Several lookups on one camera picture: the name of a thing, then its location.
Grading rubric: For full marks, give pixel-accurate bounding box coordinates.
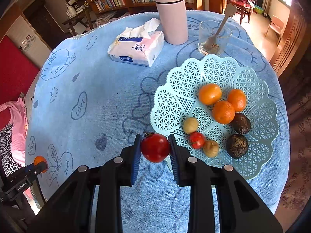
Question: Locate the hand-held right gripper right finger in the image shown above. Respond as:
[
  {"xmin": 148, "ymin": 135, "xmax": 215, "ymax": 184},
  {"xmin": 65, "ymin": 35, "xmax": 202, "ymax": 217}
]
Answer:
[{"xmin": 168, "ymin": 133, "xmax": 283, "ymax": 233}]

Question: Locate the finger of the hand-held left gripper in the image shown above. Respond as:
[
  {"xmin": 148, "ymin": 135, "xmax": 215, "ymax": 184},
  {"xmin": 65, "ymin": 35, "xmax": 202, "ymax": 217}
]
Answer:
[{"xmin": 23, "ymin": 161, "xmax": 48, "ymax": 179}]

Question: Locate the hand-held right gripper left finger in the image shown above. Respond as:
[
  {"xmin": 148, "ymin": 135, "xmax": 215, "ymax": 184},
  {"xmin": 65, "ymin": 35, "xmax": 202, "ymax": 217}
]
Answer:
[{"xmin": 27, "ymin": 133, "xmax": 142, "ymax": 233}]

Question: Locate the orange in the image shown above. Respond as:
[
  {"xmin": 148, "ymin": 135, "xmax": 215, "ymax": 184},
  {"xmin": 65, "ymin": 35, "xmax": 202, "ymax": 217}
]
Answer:
[
  {"xmin": 227, "ymin": 89, "xmax": 247, "ymax": 112},
  {"xmin": 198, "ymin": 83, "xmax": 222, "ymax": 105},
  {"xmin": 33, "ymin": 156, "xmax": 48, "ymax": 173},
  {"xmin": 212, "ymin": 100, "xmax": 236, "ymax": 124}
]

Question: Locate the red tomato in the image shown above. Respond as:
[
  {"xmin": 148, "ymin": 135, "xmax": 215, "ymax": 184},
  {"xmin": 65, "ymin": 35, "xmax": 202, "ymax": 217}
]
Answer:
[
  {"xmin": 140, "ymin": 131, "xmax": 171, "ymax": 163},
  {"xmin": 189, "ymin": 131, "xmax": 206, "ymax": 149}
]

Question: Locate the round yellow-brown fruit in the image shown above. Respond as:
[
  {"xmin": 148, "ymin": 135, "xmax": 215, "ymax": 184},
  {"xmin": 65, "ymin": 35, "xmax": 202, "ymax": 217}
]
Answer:
[
  {"xmin": 203, "ymin": 140, "xmax": 219, "ymax": 158},
  {"xmin": 183, "ymin": 117, "xmax": 199, "ymax": 134}
]

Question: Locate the dark passion fruit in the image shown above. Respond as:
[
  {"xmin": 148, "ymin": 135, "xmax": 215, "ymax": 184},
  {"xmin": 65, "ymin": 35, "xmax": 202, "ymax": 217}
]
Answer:
[
  {"xmin": 226, "ymin": 133, "xmax": 249, "ymax": 159},
  {"xmin": 230, "ymin": 113, "xmax": 251, "ymax": 135}
]

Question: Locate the light blue lattice fruit basket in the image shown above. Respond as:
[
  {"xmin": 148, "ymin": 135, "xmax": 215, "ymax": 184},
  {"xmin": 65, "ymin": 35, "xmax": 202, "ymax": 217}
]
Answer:
[{"xmin": 150, "ymin": 54, "xmax": 279, "ymax": 180}]

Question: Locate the leopard print cloth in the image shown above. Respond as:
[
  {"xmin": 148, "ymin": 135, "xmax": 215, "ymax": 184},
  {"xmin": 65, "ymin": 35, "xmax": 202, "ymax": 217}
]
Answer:
[{"xmin": 0, "ymin": 124, "xmax": 25, "ymax": 177}]

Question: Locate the pink cloth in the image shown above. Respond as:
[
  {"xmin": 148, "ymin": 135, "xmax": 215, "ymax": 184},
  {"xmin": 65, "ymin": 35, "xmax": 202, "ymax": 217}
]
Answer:
[{"xmin": 0, "ymin": 97, "xmax": 30, "ymax": 168}]

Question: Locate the blue printed table cloth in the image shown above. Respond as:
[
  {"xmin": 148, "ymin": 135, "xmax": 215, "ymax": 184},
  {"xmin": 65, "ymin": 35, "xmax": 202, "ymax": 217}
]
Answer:
[{"xmin": 25, "ymin": 10, "xmax": 291, "ymax": 224}]

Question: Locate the tissue pack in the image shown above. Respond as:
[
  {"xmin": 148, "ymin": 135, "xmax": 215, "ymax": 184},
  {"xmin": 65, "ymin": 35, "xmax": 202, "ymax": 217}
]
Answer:
[{"xmin": 107, "ymin": 18, "xmax": 165, "ymax": 68}]

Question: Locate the clear drinking glass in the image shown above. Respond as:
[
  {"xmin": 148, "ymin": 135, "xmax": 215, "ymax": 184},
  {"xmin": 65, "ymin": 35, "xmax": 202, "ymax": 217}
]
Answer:
[{"xmin": 198, "ymin": 20, "xmax": 233, "ymax": 55}]

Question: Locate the white cabinet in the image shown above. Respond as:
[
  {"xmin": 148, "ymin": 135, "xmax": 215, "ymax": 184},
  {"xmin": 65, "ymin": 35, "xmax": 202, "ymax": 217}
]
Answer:
[{"xmin": 5, "ymin": 15, "xmax": 52, "ymax": 68}]

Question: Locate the pink thermos bottle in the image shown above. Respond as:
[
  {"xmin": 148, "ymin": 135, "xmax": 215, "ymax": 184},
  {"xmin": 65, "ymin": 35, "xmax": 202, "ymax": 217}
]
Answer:
[{"xmin": 152, "ymin": 0, "xmax": 189, "ymax": 45}]

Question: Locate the stack of newspapers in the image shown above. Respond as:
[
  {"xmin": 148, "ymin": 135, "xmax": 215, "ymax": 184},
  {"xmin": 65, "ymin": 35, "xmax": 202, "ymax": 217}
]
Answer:
[{"xmin": 97, "ymin": 12, "xmax": 130, "ymax": 27}]

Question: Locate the wooden side desk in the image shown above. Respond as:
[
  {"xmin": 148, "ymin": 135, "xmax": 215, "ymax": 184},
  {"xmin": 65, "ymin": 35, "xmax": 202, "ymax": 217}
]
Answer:
[{"xmin": 63, "ymin": 5, "xmax": 98, "ymax": 36}]

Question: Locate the wooden cabinet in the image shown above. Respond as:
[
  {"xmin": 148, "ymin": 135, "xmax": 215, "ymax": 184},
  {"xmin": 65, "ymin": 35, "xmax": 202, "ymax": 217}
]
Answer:
[{"xmin": 268, "ymin": 5, "xmax": 311, "ymax": 78}]

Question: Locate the wooden chair with red cushion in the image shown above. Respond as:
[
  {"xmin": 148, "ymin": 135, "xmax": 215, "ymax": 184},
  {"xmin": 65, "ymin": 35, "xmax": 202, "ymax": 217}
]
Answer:
[{"xmin": 227, "ymin": 0, "xmax": 254, "ymax": 25}]

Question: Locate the small child chair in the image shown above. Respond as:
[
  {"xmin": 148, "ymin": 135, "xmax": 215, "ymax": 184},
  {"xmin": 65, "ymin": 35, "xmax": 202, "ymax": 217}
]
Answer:
[{"xmin": 265, "ymin": 15, "xmax": 286, "ymax": 45}]

